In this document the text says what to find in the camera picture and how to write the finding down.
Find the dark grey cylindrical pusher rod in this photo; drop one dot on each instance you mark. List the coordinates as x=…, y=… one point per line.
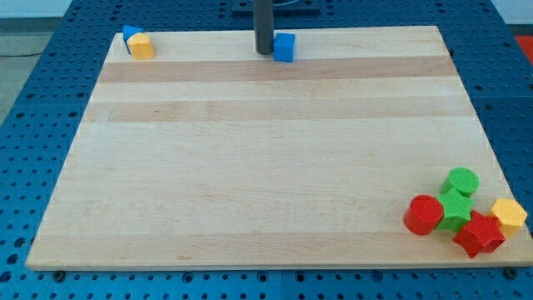
x=263, y=24

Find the blue cube block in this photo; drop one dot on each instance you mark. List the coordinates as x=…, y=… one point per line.
x=283, y=47

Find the blue triangle block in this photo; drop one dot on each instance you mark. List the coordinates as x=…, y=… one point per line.
x=127, y=32

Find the yellow heart block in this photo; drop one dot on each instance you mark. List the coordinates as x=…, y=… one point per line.
x=140, y=46

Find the wooden board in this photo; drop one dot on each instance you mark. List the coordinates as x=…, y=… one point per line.
x=212, y=156

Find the red cylinder block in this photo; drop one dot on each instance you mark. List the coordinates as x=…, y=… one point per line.
x=423, y=214

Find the green cylinder block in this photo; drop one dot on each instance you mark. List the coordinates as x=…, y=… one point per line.
x=462, y=179

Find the green star block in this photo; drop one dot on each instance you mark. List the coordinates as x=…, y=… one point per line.
x=456, y=210

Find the red star block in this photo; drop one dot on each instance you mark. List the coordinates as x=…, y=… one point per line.
x=481, y=234

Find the yellow hexagon block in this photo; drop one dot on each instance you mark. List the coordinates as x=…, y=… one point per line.
x=510, y=214

